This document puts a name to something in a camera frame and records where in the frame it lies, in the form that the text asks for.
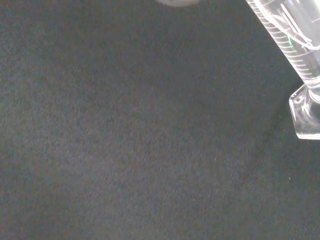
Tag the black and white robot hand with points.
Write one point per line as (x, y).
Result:
(177, 2)

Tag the black bench cloth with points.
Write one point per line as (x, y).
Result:
(125, 125)

